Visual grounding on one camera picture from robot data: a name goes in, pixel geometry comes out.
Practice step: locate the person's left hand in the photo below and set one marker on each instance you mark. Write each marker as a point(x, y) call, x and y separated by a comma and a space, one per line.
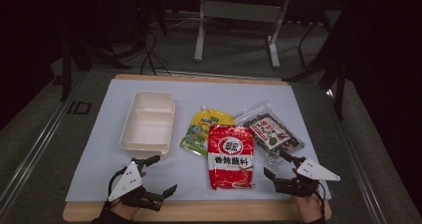
point(124, 210)

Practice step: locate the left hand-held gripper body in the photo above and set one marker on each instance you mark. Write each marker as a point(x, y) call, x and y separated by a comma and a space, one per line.
point(127, 181)

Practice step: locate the black chair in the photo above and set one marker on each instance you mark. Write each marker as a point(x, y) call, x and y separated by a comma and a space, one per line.
point(338, 84)

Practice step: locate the black metal stand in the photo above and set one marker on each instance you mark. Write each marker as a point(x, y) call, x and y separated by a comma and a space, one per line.
point(66, 74)

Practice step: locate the wooden table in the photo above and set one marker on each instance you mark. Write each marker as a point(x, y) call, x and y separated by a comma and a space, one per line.
point(205, 211)

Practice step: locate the clear bag of dried seaweed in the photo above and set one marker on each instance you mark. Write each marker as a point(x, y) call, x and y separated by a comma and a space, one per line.
point(270, 132)

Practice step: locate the white divided lunch box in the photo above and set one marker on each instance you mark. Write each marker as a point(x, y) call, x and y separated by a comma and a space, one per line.
point(147, 124)

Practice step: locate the red seasoning packet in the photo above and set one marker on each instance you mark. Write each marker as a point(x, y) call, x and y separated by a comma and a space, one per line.
point(230, 157)

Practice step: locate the yellow and green sauce pouch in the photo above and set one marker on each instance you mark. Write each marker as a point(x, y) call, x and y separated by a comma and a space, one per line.
point(199, 127)

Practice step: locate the person's right hand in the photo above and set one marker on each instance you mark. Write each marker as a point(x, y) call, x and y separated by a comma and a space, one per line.
point(309, 207)

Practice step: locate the white table mat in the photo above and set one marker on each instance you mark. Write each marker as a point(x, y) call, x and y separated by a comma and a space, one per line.
point(185, 98)

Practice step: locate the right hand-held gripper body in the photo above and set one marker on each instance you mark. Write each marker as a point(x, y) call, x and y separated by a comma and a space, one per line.
point(315, 171)

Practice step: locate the white desk frame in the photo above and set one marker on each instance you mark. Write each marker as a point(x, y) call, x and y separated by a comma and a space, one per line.
point(242, 11)

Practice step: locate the metal floor rail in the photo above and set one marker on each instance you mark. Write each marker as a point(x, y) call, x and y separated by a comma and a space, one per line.
point(358, 171)
point(40, 144)

